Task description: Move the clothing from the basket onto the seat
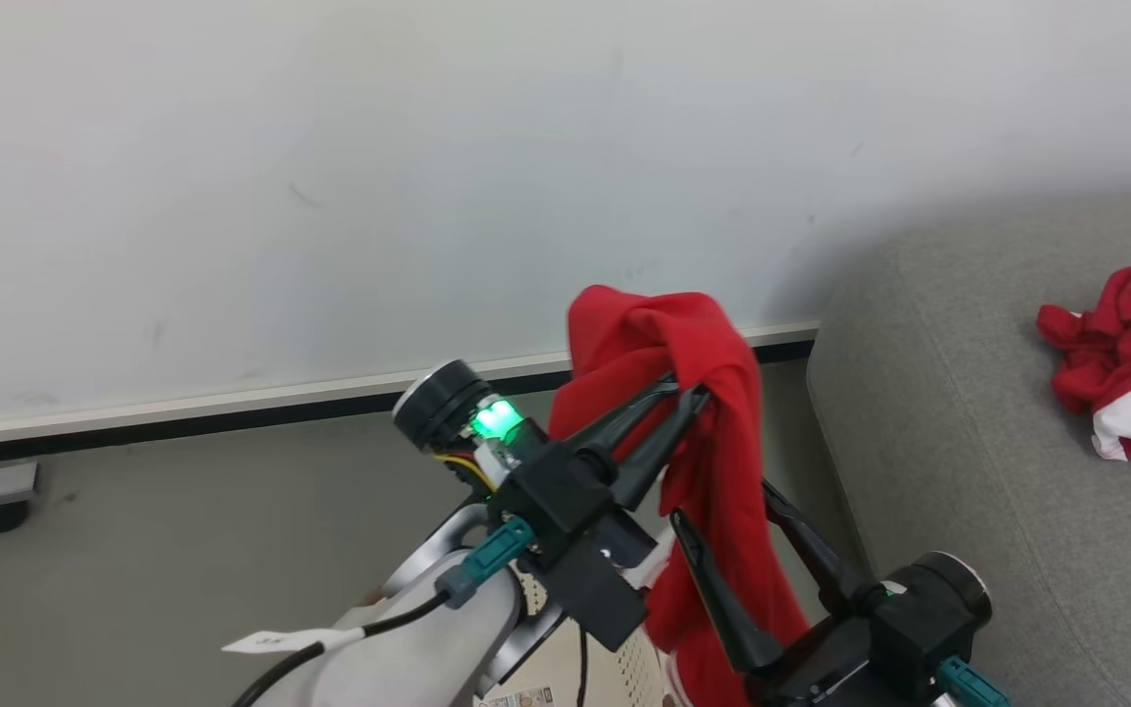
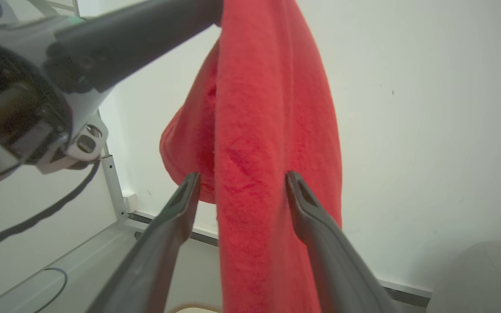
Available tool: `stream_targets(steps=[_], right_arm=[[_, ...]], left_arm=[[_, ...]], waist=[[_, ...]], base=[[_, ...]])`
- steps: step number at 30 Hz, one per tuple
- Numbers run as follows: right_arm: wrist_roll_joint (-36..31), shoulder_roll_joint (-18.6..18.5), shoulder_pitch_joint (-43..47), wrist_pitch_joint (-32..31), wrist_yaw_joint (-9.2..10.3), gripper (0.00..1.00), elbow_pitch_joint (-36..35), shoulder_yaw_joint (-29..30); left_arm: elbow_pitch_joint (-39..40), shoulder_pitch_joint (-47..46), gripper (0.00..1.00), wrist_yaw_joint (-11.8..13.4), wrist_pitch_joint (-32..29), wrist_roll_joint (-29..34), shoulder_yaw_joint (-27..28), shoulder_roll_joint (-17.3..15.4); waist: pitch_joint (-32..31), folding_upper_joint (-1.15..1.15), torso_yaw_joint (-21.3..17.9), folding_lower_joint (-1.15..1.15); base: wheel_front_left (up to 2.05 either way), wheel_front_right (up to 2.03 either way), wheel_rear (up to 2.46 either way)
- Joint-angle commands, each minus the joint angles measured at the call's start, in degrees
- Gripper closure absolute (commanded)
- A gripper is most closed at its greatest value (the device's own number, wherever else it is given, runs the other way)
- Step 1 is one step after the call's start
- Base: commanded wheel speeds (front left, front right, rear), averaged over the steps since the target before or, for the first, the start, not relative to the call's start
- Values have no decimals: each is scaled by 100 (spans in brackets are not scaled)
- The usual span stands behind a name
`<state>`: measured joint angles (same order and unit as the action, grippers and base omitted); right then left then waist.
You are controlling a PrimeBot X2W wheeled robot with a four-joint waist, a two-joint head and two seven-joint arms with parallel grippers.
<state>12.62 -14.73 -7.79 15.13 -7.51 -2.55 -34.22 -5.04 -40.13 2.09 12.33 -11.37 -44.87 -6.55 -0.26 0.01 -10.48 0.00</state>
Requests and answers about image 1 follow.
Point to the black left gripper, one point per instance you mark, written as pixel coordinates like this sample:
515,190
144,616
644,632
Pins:
556,496

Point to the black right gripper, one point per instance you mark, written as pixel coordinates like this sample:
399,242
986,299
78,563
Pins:
909,633

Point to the red and white shirt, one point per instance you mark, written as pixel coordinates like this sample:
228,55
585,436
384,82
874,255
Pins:
713,344
1130,344

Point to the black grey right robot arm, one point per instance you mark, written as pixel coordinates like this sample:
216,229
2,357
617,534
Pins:
963,584

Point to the cream perforated plastic laundry basket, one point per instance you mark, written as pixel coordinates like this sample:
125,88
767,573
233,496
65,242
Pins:
629,678

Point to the grey fabric sofa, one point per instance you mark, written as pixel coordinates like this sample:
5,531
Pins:
978,471

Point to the printed paper label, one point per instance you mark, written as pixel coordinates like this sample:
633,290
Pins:
516,698

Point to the white and black baseboard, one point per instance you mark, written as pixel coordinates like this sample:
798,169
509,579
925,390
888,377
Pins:
232,407

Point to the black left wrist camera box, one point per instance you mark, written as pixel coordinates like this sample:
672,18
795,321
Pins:
600,589

